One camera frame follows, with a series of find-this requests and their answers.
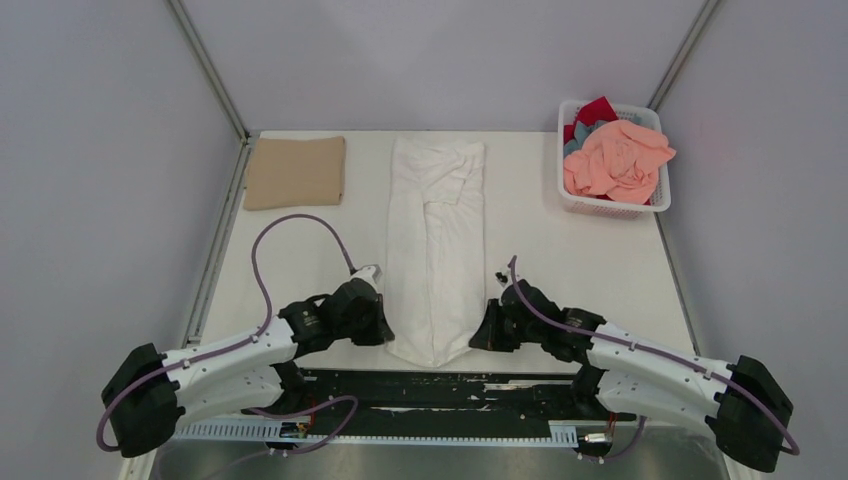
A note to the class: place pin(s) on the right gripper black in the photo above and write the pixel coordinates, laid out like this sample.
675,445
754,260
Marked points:
488,337

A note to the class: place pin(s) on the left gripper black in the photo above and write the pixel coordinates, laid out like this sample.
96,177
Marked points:
381,331

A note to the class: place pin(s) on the white t shirt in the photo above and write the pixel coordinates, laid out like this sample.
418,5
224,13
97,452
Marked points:
435,288

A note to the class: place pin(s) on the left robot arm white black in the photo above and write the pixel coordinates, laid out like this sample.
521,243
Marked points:
153,394

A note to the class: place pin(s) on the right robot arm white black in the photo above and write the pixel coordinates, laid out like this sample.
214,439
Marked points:
739,404

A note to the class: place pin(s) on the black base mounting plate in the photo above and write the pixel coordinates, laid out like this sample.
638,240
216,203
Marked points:
440,404

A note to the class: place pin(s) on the white plastic laundry basket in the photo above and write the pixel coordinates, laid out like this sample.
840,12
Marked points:
660,201

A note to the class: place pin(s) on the folded tan t shirt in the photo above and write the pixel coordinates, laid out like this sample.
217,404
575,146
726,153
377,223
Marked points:
292,173

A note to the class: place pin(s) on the crumpled salmon pink t shirt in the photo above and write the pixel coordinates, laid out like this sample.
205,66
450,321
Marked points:
619,161

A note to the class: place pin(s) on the grey blue t shirt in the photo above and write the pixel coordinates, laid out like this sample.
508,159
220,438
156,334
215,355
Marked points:
576,134

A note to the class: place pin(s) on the red t shirt in basket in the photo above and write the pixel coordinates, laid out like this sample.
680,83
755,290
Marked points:
598,109

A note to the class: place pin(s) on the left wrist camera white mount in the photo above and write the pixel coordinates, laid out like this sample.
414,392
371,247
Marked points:
368,273

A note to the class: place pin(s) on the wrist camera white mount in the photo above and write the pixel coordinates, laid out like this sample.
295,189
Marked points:
368,273
502,278

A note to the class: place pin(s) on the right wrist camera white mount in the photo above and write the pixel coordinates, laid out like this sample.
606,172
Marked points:
502,278

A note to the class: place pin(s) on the aluminium table edge rail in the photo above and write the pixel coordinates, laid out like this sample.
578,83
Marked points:
228,231

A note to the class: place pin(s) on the right aluminium frame post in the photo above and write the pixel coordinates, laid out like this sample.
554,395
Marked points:
698,28

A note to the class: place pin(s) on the aluminium frame post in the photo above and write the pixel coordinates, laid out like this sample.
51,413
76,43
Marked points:
206,64
698,28

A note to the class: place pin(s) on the left aluminium frame post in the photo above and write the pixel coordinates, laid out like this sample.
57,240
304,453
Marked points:
206,64

